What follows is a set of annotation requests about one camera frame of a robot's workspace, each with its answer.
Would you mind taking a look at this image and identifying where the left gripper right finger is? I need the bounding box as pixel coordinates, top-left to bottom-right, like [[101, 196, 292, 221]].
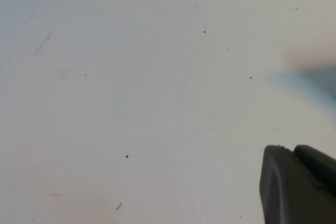
[[293, 144, 336, 183]]

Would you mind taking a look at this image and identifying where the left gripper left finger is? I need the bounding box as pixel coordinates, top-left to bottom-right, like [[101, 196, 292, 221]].
[[259, 144, 336, 224]]

